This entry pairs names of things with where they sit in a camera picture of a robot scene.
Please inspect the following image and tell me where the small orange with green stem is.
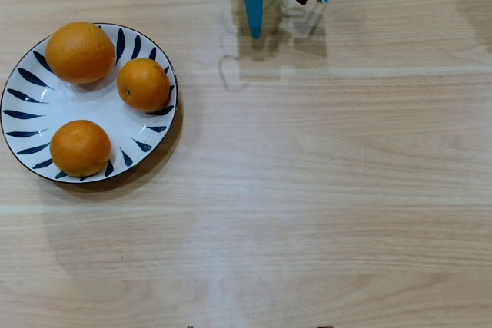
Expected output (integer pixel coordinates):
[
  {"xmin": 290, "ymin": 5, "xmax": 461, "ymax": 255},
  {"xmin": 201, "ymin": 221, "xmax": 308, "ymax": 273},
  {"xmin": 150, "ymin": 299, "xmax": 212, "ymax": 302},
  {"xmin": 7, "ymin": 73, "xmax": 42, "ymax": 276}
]
[{"xmin": 116, "ymin": 57, "xmax": 171, "ymax": 113}]

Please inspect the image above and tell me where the small orange with dark specks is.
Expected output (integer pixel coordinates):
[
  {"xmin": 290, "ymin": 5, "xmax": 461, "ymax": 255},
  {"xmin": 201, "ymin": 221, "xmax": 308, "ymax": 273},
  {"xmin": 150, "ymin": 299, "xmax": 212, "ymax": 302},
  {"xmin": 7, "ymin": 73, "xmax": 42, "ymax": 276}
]
[{"xmin": 49, "ymin": 119, "xmax": 112, "ymax": 178}]

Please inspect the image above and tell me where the white plate with blue stripes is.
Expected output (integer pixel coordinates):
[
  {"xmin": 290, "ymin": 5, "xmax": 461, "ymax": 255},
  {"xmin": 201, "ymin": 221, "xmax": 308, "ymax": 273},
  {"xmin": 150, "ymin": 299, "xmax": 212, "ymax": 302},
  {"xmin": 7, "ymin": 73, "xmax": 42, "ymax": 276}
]
[{"xmin": 0, "ymin": 22, "xmax": 180, "ymax": 184}]

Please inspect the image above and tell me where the large orange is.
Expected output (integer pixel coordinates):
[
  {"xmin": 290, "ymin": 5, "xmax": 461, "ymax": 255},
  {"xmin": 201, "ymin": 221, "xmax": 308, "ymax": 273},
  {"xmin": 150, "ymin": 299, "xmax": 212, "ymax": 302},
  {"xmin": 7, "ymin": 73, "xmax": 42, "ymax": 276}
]
[{"xmin": 45, "ymin": 21, "xmax": 116, "ymax": 85}]

